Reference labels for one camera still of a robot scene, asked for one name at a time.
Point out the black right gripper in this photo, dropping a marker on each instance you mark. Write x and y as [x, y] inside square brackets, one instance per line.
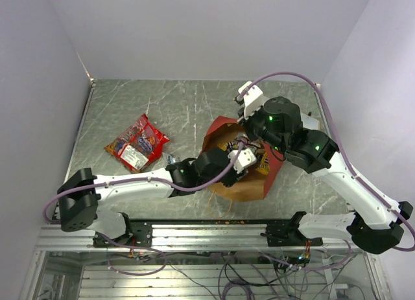
[246, 123]

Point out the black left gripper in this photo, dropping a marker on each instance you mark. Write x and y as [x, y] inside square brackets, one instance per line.
[235, 176]

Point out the large red snack bag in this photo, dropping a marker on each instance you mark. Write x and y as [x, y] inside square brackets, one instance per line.
[138, 146]

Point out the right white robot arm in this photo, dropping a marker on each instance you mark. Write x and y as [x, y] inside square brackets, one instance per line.
[374, 225]

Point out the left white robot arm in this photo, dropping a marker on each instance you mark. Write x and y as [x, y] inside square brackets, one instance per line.
[84, 199]

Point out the yellow m&m's packet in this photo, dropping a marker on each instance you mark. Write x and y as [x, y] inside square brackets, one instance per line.
[263, 166]

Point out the grey silver snack wrapper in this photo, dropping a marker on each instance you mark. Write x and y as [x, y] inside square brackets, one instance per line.
[169, 159]

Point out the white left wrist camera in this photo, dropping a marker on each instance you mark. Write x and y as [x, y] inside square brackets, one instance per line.
[242, 160]

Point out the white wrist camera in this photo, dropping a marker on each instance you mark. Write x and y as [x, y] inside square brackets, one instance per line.
[251, 100]
[242, 160]

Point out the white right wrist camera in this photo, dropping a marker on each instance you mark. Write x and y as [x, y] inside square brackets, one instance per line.
[251, 100]

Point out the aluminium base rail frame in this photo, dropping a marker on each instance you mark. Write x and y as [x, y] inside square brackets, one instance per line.
[201, 259]

